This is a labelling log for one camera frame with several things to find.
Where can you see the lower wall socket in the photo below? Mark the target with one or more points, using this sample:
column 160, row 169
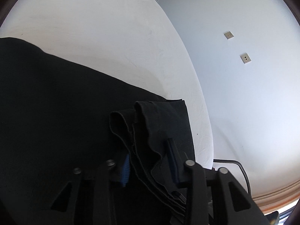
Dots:
column 245, row 58

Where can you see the black denim pants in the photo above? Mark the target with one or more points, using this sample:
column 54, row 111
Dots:
column 57, row 115

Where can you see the upper wall socket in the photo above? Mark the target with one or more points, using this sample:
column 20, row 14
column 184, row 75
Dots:
column 229, row 35

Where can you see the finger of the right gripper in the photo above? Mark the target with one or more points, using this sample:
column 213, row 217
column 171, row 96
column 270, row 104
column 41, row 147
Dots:
column 92, row 196
column 213, row 196

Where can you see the wall socket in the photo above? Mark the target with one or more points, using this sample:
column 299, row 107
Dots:
column 229, row 35
column 245, row 58

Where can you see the white bed with sheet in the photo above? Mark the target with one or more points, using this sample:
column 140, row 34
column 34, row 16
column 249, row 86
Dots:
column 131, row 40

